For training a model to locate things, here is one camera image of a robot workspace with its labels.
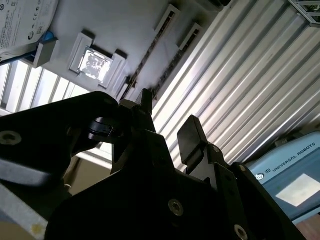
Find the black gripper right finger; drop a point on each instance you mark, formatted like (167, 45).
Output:
(192, 140)

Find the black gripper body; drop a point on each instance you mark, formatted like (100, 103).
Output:
(112, 212)

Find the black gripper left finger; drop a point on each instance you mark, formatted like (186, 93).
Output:
(50, 137)

